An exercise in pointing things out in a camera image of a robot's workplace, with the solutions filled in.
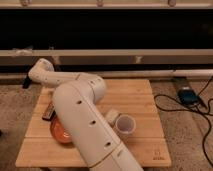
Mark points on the brown rectangular snack bar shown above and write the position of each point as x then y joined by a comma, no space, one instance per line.
49,112

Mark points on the wooden table board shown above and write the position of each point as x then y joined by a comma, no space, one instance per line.
128,96

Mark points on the white rectangular sponge block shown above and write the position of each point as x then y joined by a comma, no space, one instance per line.
111,116

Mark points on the orange ceramic bowl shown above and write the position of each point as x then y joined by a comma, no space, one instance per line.
58,132

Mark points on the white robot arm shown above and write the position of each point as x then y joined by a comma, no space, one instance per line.
74,99

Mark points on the white plastic cup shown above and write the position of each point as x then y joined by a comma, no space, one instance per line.
125,124

